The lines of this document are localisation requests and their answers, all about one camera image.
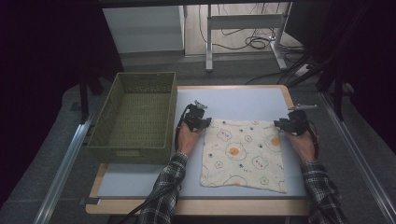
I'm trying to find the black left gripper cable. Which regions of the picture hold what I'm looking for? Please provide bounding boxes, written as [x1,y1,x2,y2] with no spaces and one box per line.
[117,104,191,224]

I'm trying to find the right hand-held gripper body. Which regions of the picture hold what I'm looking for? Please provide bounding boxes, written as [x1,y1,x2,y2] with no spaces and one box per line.
[284,104,318,137]

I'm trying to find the black floor cable bundle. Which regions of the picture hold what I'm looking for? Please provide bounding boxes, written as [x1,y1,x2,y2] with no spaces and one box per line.
[198,3,306,54]

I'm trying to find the white table mat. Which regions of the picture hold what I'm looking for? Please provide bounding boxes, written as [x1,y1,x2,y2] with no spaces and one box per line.
[96,88,307,200]

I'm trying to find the white cabinet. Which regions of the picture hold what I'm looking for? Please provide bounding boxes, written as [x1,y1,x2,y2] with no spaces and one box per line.
[102,5,185,54]

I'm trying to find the black stand leg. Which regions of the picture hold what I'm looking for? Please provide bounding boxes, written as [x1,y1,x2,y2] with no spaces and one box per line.
[333,69,346,122]
[78,73,92,124]

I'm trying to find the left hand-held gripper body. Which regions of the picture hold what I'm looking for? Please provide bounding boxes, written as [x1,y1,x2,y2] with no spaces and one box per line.
[183,99,208,132]

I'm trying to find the green woven basket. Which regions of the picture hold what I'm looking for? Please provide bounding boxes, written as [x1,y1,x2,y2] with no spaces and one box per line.
[86,71,178,165]

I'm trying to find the silver metal rail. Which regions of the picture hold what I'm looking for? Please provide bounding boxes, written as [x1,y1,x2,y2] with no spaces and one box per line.
[318,91,396,224]
[32,113,94,224]

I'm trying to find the grey tape piece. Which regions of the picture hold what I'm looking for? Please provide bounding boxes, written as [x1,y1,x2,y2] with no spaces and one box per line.
[78,196,103,206]

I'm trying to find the white power strip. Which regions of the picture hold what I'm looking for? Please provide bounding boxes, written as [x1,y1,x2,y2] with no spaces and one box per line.
[293,63,313,77]

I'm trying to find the dark curtain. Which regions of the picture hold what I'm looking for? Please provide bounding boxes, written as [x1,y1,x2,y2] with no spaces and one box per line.
[284,0,396,154]
[0,0,125,210]

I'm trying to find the white metal desk frame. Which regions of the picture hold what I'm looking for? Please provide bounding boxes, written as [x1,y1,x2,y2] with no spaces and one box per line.
[205,3,290,73]

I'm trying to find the person's left hand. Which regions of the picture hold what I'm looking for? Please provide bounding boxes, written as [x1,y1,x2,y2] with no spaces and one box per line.
[176,121,204,156]

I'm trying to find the cream cloth with egg print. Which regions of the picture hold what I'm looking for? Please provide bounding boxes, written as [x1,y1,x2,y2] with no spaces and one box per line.
[199,119,288,194]

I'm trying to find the person's right hand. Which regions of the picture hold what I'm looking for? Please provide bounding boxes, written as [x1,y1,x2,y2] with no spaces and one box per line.
[285,128,317,163]

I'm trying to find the red and black gripper cable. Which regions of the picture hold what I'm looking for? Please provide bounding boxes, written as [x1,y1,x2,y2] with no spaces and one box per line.
[306,120,320,161]

